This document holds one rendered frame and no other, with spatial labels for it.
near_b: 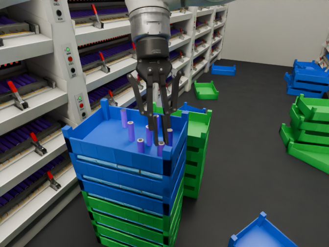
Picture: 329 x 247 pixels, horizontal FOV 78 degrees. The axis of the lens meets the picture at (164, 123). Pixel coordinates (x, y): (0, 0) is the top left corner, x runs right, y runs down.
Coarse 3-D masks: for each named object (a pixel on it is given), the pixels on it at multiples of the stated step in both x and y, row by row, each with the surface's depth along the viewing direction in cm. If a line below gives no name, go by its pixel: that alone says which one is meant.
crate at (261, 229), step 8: (264, 216) 84; (256, 224) 89; (264, 224) 87; (272, 224) 84; (240, 232) 81; (248, 232) 86; (256, 232) 86; (264, 232) 86; (272, 232) 85; (280, 232) 81; (232, 240) 77; (240, 240) 83; (248, 240) 83; (256, 240) 83; (264, 240) 83; (272, 240) 83; (280, 240) 82; (288, 240) 79
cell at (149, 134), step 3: (147, 126) 56; (147, 129) 56; (147, 132) 56; (150, 132) 57; (147, 135) 57; (150, 135) 57; (147, 138) 58; (150, 138) 58; (147, 141) 58; (150, 141) 58; (147, 144) 59; (150, 144) 59
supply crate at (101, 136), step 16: (96, 112) 66; (112, 112) 71; (128, 112) 68; (64, 128) 53; (80, 128) 60; (96, 128) 67; (112, 128) 67; (144, 128) 67; (160, 128) 67; (176, 128) 66; (80, 144) 54; (96, 144) 52; (112, 144) 60; (128, 144) 60; (144, 144) 60; (176, 144) 52; (112, 160) 53; (128, 160) 51; (144, 160) 49; (160, 160) 48; (176, 160) 54
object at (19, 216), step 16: (64, 160) 95; (32, 176) 86; (48, 176) 84; (64, 176) 92; (16, 192) 80; (32, 192) 82; (48, 192) 85; (64, 192) 91; (0, 208) 74; (16, 208) 76; (32, 208) 79; (0, 224) 72; (16, 224) 73; (0, 240) 69
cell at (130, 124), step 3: (129, 123) 58; (132, 123) 58; (129, 126) 58; (132, 126) 58; (129, 129) 58; (132, 129) 59; (129, 132) 59; (132, 132) 59; (129, 135) 60; (132, 135) 60; (129, 138) 60; (132, 138) 60; (132, 141) 61
